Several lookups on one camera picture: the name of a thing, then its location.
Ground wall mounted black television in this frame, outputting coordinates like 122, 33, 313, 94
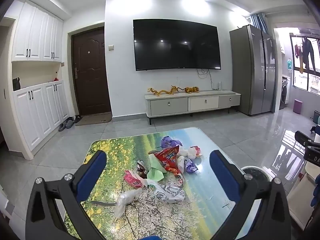
133, 19, 221, 71

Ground clear white plastic bag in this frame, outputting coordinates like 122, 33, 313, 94
114, 188, 142, 218

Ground golden tiger ornament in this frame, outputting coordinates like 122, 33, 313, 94
184, 87, 200, 93

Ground pink paper carton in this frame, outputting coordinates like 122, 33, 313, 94
124, 170, 148, 189

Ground purple plastic bag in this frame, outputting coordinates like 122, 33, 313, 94
161, 136, 183, 149

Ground brown snack wrapper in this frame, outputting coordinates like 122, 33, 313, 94
137, 160, 149, 179

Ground pink white wrapper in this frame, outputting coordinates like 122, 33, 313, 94
188, 146, 201, 160

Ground grey slippers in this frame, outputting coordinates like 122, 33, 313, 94
59, 116, 74, 132

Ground purple stool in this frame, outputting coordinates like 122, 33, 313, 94
293, 99, 303, 114

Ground white tissue plastic bag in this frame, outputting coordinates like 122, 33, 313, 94
176, 147, 190, 173

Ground golden dragon ornament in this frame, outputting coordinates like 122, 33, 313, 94
147, 86, 180, 96

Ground white shoe cabinet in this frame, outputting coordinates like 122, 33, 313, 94
11, 0, 69, 153

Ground round white trash bin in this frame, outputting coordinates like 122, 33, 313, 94
241, 165, 272, 182

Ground purple foil wrapper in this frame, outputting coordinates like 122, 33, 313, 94
184, 158, 198, 173

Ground red snack bag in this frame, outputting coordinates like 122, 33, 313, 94
155, 145, 180, 174

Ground white TV cabinet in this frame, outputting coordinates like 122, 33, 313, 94
145, 90, 241, 124

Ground brown door mat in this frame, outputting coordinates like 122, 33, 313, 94
75, 112, 112, 126

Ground grey double door refrigerator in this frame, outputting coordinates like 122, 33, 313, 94
229, 24, 276, 116

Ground washing machine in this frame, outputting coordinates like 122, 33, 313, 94
279, 75, 291, 109

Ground white printed plastic bag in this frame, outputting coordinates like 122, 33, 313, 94
146, 179, 185, 204

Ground dark brown entrance door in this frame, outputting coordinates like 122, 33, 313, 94
71, 27, 111, 115

